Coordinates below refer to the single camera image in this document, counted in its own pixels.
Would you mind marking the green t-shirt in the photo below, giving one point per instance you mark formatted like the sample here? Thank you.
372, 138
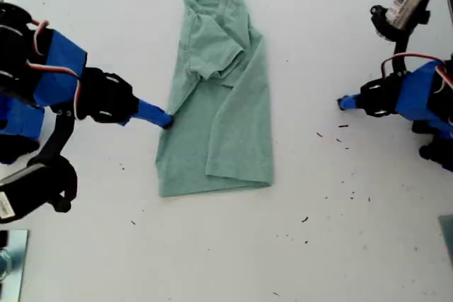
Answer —
240, 121

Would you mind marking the black clamp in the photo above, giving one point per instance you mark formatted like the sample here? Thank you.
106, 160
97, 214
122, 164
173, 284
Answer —
3, 238

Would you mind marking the black camera stalk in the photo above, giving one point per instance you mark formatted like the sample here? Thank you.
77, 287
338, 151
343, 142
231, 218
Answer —
400, 54
58, 136

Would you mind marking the beige black camera box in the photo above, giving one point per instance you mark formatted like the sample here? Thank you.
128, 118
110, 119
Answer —
403, 8

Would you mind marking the black camera box white label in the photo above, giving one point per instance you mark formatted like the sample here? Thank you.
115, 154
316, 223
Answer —
35, 189

